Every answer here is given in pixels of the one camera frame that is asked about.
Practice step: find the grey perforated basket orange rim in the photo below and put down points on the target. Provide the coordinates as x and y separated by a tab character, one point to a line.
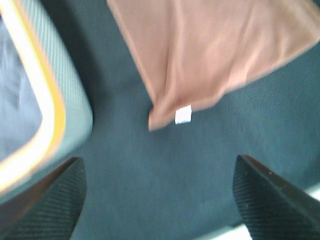
67	118

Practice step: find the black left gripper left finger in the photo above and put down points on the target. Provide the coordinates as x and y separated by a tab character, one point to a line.
49	209

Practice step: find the brown towel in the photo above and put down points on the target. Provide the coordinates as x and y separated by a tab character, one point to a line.
189	53

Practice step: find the blue towel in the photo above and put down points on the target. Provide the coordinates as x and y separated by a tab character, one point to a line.
20	115

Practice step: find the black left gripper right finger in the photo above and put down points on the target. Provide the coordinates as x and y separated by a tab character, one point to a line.
270	206

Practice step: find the black table mat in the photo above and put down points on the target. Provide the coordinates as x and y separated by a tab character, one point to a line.
176	183

